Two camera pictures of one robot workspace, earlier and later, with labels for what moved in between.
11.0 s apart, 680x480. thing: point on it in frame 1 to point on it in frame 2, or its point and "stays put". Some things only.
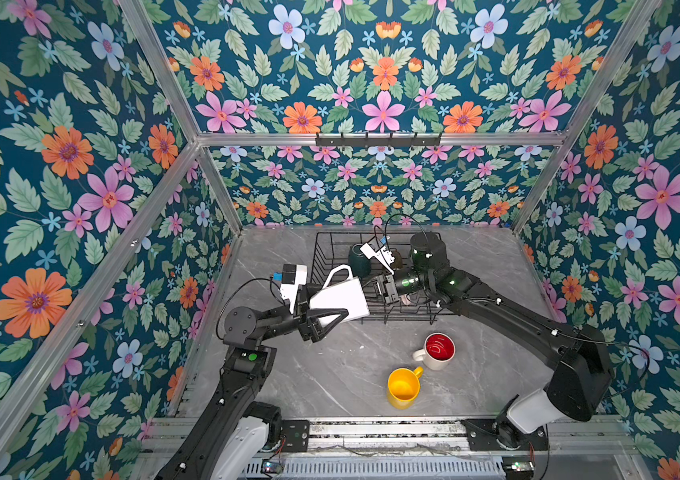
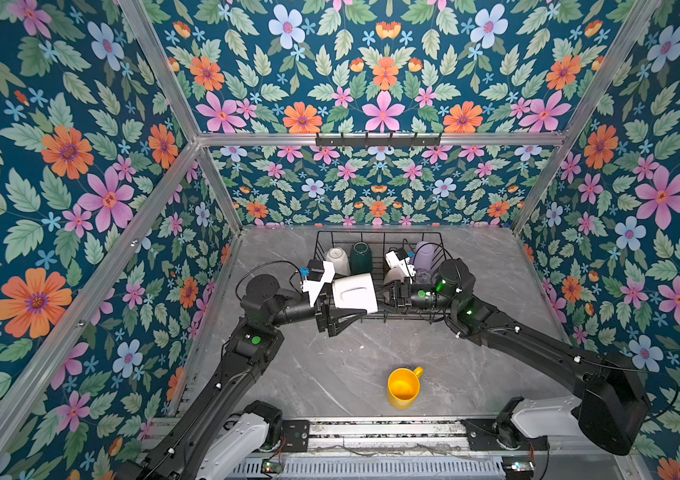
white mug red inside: x=437 y=352 to x=355 y=292
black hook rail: x=377 y=142 stays put
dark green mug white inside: x=360 y=263 stays put
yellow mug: x=403 y=386 stays put
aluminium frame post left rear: x=205 y=150 stays put
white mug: x=346 y=294 to x=338 y=257
